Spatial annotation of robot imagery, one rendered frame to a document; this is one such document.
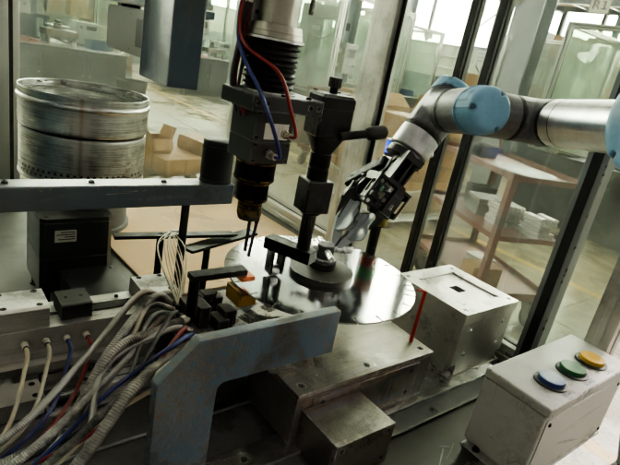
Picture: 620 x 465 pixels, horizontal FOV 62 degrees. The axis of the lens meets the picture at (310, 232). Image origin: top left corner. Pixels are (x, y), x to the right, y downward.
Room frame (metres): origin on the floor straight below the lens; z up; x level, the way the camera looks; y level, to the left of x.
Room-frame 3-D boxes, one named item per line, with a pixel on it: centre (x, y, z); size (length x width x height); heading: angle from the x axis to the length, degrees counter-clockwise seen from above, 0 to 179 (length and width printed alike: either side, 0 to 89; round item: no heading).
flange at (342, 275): (0.82, -0.03, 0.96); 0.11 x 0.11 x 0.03
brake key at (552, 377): (0.70, -0.41, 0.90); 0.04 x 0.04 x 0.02
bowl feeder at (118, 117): (1.28, 0.61, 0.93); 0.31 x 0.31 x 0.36
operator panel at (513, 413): (0.76, -0.45, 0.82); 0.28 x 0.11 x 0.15; 131
